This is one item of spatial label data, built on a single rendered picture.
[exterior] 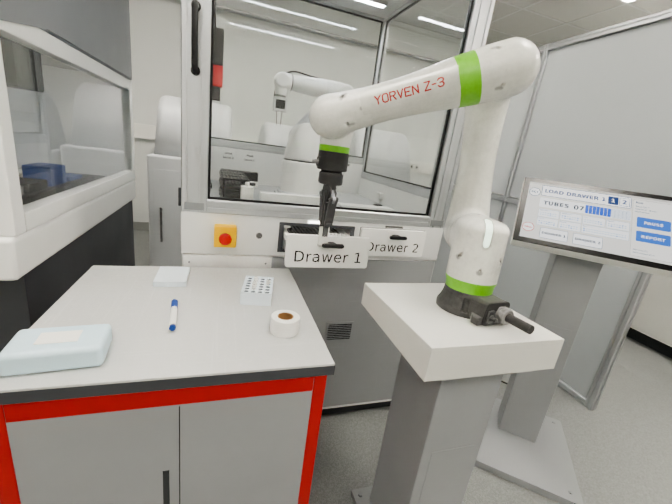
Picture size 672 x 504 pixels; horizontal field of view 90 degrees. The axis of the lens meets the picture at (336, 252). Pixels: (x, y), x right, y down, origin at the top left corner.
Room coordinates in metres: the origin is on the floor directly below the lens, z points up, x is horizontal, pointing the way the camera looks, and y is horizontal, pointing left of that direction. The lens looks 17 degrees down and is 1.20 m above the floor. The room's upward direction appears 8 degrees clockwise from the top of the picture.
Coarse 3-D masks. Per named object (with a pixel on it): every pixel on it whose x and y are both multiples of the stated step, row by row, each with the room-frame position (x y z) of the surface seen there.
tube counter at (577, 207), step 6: (576, 204) 1.35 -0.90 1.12; (582, 204) 1.34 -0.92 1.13; (576, 210) 1.33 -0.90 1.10; (582, 210) 1.32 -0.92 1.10; (588, 210) 1.32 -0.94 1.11; (594, 210) 1.31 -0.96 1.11; (600, 210) 1.31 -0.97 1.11; (606, 210) 1.30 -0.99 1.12; (612, 210) 1.30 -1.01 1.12; (618, 210) 1.30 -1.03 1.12; (624, 210) 1.29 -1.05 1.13; (606, 216) 1.29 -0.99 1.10; (612, 216) 1.28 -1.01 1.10; (618, 216) 1.28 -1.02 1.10; (624, 216) 1.28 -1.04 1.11; (630, 216) 1.27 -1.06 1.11
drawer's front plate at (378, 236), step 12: (372, 228) 1.29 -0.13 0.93; (372, 240) 1.29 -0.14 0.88; (384, 240) 1.30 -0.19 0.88; (396, 240) 1.32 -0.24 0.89; (408, 240) 1.34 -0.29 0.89; (420, 240) 1.36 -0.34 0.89; (372, 252) 1.29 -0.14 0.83; (384, 252) 1.31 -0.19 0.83; (396, 252) 1.33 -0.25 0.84; (408, 252) 1.34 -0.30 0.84; (420, 252) 1.36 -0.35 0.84
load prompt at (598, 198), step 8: (544, 192) 1.41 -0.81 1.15; (552, 192) 1.40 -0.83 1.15; (560, 192) 1.40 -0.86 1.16; (568, 192) 1.39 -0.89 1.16; (576, 192) 1.38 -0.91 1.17; (584, 192) 1.37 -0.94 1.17; (592, 192) 1.37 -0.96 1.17; (576, 200) 1.36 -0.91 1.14; (584, 200) 1.35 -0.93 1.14; (592, 200) 1.34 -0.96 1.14; (600, 200) 1.34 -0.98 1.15; (608, 200) 1.33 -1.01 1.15; (616, 200) 1.33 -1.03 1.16; (624, 200) 1.32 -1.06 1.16
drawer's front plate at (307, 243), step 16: (288, 240) 1.03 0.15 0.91; (304, 240) 1.05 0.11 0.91; (336, 240) 1.08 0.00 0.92; (352, 240) 1.10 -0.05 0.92; (368, 240) 1.12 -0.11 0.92; (288, 256) 1.03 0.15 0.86; (304, 256) 1.05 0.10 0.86; (320, 256) 1.07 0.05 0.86; (336, 256) 1.08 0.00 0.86; (352, 256) 1.10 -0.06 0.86
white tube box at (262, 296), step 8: (248, 280) 0.94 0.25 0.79; (264, 280) 0.95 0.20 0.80; (272, 280) 0.95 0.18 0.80; (248, 288) 0.88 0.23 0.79; (256, 288) 0.88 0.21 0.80; (264, 288) 0.89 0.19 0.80; (272, 288) 0.92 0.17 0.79; (240, 296) 0.84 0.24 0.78; (248, 296) 0.84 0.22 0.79; (256, 296) 0.85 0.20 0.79; (264, 296) 0.85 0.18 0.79; (248, 304) 0.84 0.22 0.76; (256, 304) 0.85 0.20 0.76; (264, 304) 0.85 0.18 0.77
